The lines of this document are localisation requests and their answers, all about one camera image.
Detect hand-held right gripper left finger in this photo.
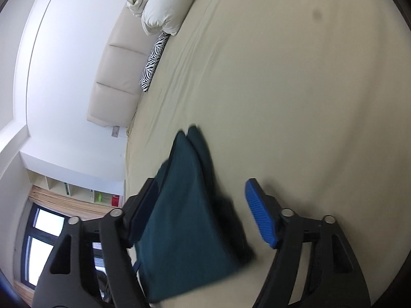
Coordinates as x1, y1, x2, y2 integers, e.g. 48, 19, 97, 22
34, 177, 159, 308

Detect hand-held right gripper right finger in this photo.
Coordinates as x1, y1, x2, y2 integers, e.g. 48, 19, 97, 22
246, 178, 373, 308

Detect dark green sweater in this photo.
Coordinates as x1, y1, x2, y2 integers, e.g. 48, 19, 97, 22
135, 125, 256, 304

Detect beige curtain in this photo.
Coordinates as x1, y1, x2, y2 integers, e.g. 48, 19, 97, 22
28, 186, 113, 222

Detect white open shelf unit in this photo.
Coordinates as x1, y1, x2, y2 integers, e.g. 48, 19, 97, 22
26, 170, 124, 207

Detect black framed window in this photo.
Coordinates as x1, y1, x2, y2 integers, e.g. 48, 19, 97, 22
21, 207, 106, 289

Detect bed with beige sheet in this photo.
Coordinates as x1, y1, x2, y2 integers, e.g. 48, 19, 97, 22
124, 0, 410, 308

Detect cream padded headboard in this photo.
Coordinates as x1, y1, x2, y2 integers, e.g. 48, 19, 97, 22
87, 14, 155, 126

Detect zebra print pillow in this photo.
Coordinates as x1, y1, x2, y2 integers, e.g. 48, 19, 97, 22
139, 32, 171, 93

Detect white folded duvet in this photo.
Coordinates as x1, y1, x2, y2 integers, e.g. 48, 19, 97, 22
126, 0, 211, 36

